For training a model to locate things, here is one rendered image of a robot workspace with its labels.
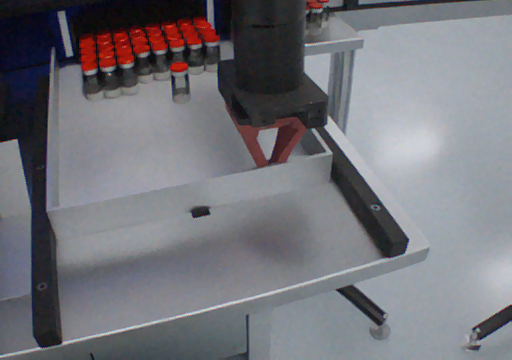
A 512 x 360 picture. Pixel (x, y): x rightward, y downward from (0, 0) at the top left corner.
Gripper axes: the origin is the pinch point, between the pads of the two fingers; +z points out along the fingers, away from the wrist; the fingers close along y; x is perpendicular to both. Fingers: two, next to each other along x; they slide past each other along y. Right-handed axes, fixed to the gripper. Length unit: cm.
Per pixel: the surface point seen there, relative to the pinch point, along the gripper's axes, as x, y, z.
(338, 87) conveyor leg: -30, 45, 18
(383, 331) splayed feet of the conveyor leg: -45, 32, 87
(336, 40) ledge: -20.9, 28.7, 0.6
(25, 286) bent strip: 23.0, -5.5, 2.5
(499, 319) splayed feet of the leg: -72, 18, 80
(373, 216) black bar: -6.4, -8.2, 1.0
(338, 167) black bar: -6.4, -1.3, 0.6
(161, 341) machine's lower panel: 14, 33, 65
